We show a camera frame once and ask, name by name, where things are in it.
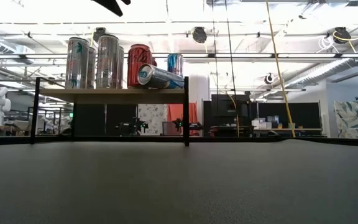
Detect white Celsius can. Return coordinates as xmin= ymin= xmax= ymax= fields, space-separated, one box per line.
xmin=96 ymin=34 xmax=120 ymax=90

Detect short red soda can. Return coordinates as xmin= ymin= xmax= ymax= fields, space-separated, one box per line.
xmin=126 ymin=44 xmax=153 ymax=89

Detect Celsius Peach Vibe can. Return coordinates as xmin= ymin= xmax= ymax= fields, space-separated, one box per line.
xmin=87 ymin=46 xmax=97 ymax=90

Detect silver Celsius can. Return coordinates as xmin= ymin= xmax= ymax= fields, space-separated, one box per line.
xmin=65 ymin=36 xmax=90 ymax=90

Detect blue Red Bull can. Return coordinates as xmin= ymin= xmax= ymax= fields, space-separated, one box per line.
xmin=167 ymin=53 xmax=184 ymax=78

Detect Red Bull Sugarfree can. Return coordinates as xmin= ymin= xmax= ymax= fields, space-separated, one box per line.
xmin=136 ymin=63 xmax=185 ymax=90

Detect black round ceiling reel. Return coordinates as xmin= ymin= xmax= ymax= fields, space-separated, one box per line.
xmin=191 ymin=26 xmax=208 ymax=44

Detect white floral panel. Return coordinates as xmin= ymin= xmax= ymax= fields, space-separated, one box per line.
xmin=137 ymin=103 xmax=168 ymax=136

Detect orange cloth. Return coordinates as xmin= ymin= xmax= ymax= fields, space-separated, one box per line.
xmin=167 ymin=102 xmax=200 ymax=137

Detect black cabinet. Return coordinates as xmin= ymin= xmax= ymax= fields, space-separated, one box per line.
xmin=202 ymin=93 xmax=252 ymax=138

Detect white boxes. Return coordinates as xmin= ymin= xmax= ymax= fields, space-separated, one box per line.
xmin=251 ymin=114 xmax=284 ymax=131

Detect black table mat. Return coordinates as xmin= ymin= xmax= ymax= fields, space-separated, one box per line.
xmin=0 ymin=138 xmax=358 ymax=224

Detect wooden workbench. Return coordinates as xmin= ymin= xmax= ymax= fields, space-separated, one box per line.
xmin=222 ymin=125 xmax=323 ymax=138

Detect patterned tarp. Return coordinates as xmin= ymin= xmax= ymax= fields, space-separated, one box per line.
xmin=333 ymin=98 xmax=358 ymax=139

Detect grey ceiling cable reel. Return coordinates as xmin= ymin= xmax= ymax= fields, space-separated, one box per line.
xmin=92 ymin=27 xmax=108 ymax=43

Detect wooden shelf black frame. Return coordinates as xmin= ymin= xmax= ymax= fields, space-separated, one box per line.
xmin=30 ymin=76 xmax=191 ymax=147

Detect thin yellow cable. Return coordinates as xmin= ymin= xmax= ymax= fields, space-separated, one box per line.
xmin=227 ymin=93 xmax=241 ymax=138

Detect yellow extension cable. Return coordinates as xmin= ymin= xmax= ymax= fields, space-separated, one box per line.
xmin=265 ymin=0 xmax=296 ymax=138

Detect reel with yellow cable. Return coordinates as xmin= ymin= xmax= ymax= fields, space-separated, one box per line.
xmin=332 ymin=26 xmax=353 ymax=45

